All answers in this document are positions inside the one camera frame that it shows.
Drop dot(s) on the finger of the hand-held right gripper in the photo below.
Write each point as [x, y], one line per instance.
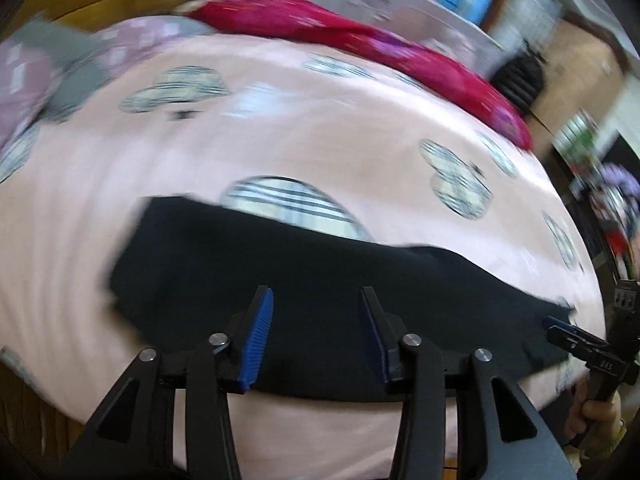
[570, 336]

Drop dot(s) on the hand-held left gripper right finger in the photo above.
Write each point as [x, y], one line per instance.
[376, 337]

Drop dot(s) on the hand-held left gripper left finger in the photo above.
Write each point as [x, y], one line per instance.
[256, 340]

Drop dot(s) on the black pants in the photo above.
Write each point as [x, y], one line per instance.
[320, 305]

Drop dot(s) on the person's right hand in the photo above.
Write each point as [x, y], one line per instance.
[597, 417]

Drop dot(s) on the pink printed bed sheet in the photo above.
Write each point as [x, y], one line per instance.
[310, 160]

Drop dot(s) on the black chair back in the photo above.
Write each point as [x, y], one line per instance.
[520, 80]

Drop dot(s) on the red floral blanket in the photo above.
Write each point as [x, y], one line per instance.
[370, 45]

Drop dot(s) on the pink and grey patterned pillow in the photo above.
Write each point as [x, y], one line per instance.
[55, 70]

